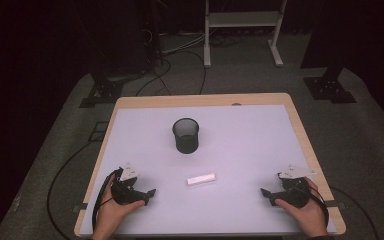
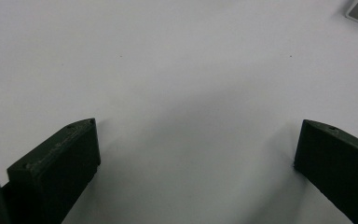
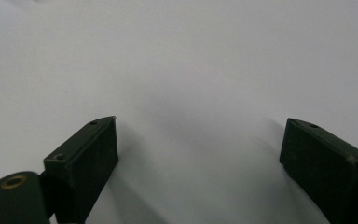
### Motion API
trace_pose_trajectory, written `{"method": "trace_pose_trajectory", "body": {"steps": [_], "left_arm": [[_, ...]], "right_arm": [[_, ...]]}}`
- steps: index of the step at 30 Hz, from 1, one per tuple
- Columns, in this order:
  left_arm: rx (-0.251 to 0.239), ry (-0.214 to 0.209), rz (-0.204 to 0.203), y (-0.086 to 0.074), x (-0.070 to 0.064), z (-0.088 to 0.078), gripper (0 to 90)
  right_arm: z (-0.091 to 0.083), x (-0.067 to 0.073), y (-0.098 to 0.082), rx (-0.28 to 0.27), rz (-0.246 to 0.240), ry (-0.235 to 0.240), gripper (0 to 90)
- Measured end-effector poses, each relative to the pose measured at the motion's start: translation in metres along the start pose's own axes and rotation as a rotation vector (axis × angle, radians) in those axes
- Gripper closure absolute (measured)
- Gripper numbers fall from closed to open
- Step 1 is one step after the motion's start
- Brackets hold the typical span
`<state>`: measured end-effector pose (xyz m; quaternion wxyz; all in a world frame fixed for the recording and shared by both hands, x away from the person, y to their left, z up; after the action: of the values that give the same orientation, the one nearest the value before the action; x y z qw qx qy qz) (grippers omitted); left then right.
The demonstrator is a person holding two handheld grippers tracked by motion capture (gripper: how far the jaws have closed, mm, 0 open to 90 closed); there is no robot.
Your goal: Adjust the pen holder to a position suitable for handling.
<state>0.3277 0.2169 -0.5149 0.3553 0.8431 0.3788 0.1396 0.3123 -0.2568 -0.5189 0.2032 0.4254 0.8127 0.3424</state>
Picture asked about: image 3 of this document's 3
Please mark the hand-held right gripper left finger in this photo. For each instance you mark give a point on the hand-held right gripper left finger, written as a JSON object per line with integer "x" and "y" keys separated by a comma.
{"x": 84, "y": 161}

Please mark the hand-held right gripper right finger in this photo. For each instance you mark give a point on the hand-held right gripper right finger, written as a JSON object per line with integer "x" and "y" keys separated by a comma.
{"x": 326, "y": 168}

